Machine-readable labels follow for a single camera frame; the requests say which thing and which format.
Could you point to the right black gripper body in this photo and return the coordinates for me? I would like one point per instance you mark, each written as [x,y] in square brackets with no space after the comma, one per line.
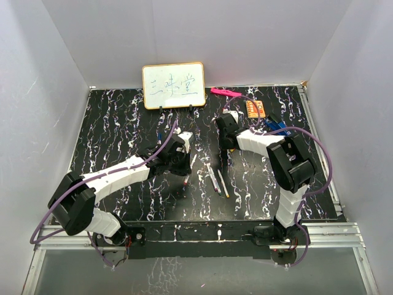
[222,143]

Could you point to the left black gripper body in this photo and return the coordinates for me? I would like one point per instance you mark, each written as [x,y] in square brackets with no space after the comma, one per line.
[177,166]

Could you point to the white pen blue tip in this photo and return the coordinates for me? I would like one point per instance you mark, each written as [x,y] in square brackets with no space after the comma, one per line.
[159,139]

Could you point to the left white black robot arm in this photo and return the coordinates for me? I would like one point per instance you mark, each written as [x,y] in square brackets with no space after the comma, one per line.
[75,202]

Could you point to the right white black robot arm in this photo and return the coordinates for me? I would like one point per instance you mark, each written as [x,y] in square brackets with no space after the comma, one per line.
[293,168]

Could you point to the white pen pink tip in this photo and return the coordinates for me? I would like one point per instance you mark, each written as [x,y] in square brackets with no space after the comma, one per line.
[211,174]

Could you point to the white pen green tip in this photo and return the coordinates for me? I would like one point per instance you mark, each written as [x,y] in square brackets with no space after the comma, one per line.
[219,190]

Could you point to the white pen yellow tip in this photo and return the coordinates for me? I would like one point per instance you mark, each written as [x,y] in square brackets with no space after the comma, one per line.
[223,184]

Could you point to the orange card pack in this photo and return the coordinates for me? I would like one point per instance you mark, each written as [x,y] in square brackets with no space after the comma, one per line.
[255,110]

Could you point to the pink plastic clip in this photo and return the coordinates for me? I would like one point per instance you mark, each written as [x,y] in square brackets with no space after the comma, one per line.
[224,92]

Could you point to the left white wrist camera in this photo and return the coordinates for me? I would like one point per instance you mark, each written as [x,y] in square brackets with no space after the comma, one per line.
[187,137]

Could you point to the small whiteboard with orange frame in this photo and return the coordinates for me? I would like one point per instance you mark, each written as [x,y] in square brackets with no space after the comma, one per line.
[177,85]

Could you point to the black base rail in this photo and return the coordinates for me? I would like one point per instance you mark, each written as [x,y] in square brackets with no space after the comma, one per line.
[207,239]

